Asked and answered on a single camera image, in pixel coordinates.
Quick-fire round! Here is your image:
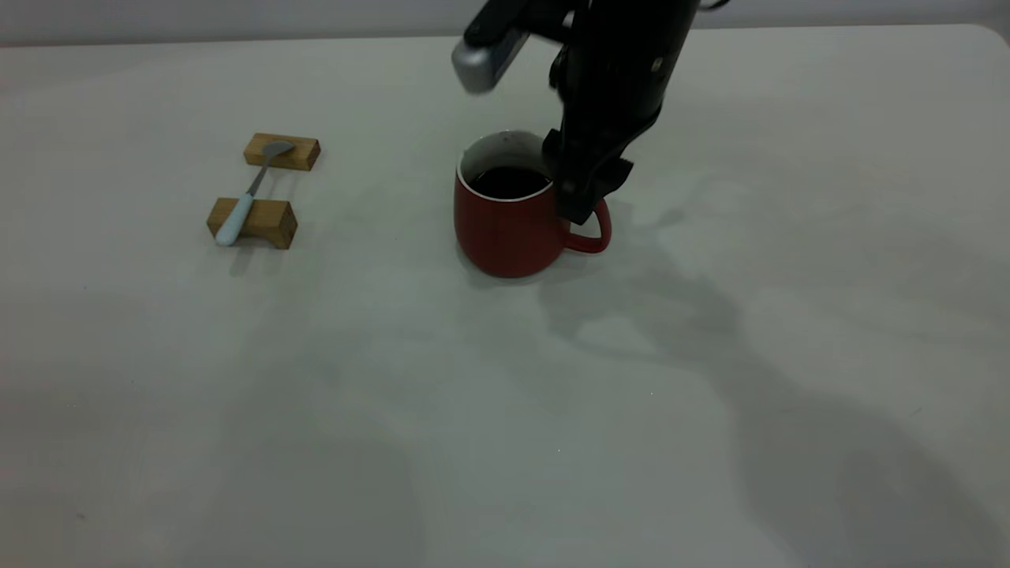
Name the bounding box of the arched wooden block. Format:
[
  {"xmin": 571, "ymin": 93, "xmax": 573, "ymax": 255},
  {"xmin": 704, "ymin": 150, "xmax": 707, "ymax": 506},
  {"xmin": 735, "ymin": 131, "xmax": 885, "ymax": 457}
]
[{"xmin": 207, "ymin": 196, "xmax": 299, "ymax": 250}]

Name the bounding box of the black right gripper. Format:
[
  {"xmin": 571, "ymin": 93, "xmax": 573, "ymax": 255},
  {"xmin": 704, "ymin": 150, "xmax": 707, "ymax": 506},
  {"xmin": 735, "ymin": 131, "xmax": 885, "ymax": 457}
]
[{"xmin": 541, "ymin": 0, "xmax": 703, "ymax": 226}]

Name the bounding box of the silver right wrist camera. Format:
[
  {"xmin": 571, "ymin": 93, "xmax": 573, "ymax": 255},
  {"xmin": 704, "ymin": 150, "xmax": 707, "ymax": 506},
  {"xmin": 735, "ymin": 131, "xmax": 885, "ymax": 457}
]
[{"xmin": 451, "ymin": 0, "xmax": 570, "ymax": 96}]

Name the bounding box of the red ceramic cup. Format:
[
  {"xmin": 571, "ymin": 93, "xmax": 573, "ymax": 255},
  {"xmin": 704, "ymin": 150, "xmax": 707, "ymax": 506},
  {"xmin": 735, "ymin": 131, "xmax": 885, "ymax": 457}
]
[{"xmin": 454, "ymin": 130, "xmax": 612, "ymax": 278}]

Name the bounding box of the spoon with pale blue handle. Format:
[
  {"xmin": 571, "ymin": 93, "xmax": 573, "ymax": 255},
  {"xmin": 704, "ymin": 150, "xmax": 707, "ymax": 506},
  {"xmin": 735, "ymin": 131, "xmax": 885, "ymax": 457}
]
[{"xmin": 215, "ymin": 141, "xmax": 296, "ymax": 247}]

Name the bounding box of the flat wooden block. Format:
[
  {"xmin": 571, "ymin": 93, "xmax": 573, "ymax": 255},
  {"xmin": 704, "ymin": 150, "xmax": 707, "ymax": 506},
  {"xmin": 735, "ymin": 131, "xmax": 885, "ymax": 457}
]
[{"xmin": 243, "ymin": 133, "xmax": 322, "ymax": 172}]

